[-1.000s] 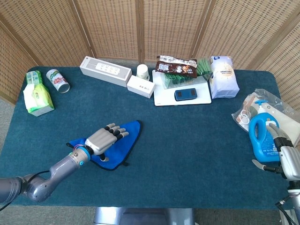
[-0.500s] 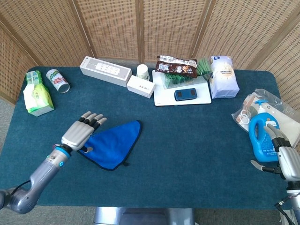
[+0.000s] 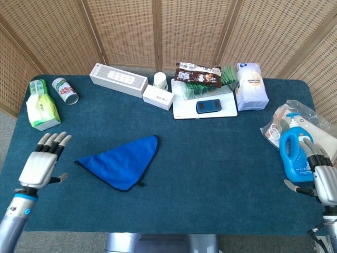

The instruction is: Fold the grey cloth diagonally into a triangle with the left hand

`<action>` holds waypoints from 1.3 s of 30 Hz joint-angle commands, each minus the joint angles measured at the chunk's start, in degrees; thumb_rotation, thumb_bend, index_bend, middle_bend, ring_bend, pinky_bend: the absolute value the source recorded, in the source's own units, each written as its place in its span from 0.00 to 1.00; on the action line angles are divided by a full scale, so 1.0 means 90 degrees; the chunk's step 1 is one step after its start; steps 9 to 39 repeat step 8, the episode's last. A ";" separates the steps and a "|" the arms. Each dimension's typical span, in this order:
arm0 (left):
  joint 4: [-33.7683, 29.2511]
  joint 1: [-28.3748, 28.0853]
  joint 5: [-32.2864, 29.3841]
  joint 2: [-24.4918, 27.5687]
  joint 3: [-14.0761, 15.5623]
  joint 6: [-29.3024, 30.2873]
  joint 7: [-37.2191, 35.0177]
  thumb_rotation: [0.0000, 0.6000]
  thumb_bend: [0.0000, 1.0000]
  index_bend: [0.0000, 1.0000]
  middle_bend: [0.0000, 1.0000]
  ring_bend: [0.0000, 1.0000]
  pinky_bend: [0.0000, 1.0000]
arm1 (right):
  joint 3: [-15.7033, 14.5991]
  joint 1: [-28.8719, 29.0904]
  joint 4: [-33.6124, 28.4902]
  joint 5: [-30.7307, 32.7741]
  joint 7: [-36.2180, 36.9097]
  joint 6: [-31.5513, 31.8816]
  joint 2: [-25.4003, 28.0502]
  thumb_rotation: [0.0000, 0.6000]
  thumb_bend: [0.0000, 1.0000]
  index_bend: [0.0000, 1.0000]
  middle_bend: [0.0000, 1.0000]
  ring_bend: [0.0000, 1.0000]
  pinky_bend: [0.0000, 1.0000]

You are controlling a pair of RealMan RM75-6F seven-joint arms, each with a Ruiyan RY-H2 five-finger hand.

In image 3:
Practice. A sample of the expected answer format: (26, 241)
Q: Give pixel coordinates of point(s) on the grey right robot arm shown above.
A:
(329, 229)

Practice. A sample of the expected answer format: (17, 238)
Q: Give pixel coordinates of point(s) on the small white cardboard box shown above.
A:
(158, 97)

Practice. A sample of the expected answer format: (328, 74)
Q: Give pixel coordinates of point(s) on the blue detergent pump bottle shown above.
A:
(289, 158)

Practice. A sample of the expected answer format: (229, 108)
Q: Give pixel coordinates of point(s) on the clear plastic zip bag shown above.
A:
(316, 124)

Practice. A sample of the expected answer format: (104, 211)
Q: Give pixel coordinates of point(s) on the clear box of green sachets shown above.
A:
(194, 91)

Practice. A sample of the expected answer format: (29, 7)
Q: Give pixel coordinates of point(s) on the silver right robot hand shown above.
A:
(326, 184)

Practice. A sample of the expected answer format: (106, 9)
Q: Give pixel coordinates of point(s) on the green white tissue pack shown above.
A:
(42, 108)

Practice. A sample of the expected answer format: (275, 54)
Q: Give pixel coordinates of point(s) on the white rectangular board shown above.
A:
(229, 105)

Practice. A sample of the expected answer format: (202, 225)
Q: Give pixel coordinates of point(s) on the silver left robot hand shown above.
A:
(39, 168)

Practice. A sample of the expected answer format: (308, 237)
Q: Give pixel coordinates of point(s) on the teal carpet table cover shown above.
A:
(210, 171)

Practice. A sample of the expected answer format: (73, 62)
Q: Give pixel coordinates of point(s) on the white paper cup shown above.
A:
(160, 80)

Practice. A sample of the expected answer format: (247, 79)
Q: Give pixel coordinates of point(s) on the long white power strip box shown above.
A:
(118, 79)

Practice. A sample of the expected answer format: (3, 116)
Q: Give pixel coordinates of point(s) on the grey and blue cloth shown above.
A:
(123, 163)

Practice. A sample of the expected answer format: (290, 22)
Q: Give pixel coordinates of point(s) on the bamboo folding screen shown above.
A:
(168, 31)

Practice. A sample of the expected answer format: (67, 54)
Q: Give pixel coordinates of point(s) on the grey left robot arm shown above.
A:
(15, 221)

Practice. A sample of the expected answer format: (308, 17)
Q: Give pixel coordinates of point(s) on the brown snack bag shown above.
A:
(197, 75)

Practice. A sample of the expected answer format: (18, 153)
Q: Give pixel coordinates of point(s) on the blue whiteboard eraser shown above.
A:
(208, 106)

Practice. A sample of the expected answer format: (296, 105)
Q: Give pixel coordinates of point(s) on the white flour bag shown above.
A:
(251, 87)

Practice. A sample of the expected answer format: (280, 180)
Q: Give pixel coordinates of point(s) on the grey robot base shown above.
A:
(163, 243)

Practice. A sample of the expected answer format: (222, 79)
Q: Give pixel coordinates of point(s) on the white green drink can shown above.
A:
(65, 91)

